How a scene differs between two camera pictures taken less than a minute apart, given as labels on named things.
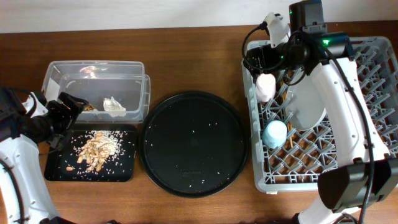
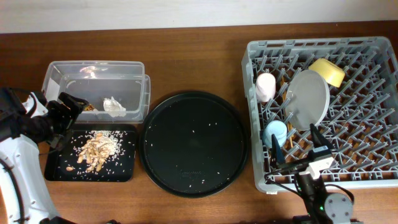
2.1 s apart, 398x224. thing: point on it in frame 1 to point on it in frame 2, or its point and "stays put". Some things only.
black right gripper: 253,58 to 294,165
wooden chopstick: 283,89 stays put
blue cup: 275,134 stays put
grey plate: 305,108 stays put
